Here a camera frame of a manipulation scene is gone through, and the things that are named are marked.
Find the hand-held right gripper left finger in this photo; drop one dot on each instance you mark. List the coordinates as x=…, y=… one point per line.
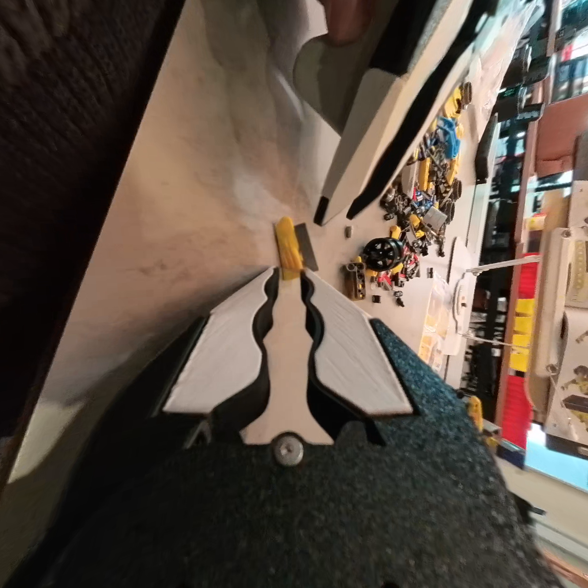
x=220, y=358

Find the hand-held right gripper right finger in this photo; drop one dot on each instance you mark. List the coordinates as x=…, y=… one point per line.
x=353, y=363

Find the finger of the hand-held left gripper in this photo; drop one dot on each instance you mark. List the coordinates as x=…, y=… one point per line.
x=413, y=124
x=363, y=128

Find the black toy wheel hub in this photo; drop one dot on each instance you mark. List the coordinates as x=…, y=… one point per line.
x=381, y=253

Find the person's left hand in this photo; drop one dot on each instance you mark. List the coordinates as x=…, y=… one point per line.
x=347, y=20

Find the blue curved toy piece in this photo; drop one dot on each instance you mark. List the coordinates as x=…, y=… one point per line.
x=449, y=135

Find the pile of toy building pieces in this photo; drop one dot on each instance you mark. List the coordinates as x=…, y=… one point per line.
x=432, y=183

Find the black rectangular bar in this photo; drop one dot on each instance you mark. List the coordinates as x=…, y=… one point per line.
x=487, y=147

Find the grey angled beam piece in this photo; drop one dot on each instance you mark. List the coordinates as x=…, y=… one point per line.
x=354, y=274

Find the printed paper sheet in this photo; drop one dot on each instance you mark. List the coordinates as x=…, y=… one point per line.
x=436, y=321

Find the yellow toy assembly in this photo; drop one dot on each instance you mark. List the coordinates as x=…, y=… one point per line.
x=475, y=413

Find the wooden shelf unit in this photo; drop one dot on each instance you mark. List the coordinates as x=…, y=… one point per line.
x=556, y=133

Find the stack of red yellow bins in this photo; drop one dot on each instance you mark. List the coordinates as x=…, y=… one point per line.
x=517, y=367

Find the white machine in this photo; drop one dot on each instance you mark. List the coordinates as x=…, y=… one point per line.
x=556, y=321

